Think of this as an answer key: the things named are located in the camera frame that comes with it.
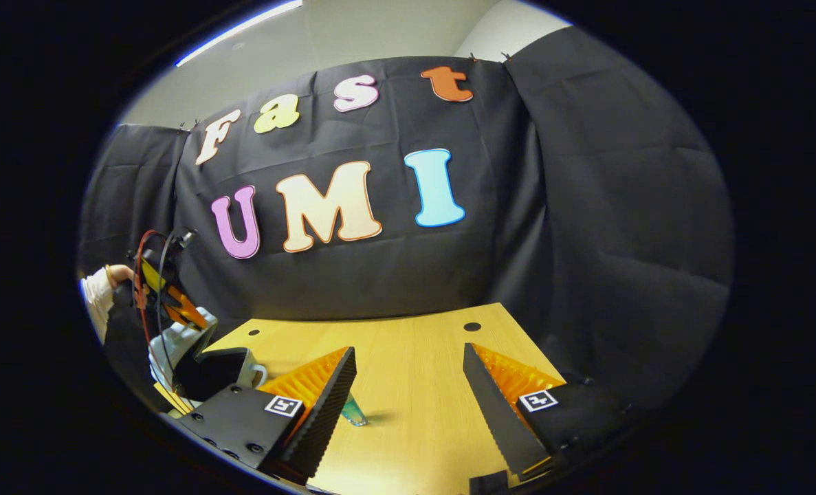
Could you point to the light blue suitcase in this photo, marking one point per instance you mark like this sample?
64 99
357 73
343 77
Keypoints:
181 344

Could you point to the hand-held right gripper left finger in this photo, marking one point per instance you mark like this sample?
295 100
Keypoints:
328 412

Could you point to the blue green lotion bottle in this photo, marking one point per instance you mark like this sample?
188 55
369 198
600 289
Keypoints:
354 412

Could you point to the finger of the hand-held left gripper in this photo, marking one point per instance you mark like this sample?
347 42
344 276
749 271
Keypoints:
186 309

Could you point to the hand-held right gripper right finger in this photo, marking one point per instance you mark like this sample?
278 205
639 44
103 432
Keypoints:
497 419

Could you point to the black backdrop cloth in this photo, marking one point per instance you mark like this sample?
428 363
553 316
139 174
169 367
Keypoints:
408 275

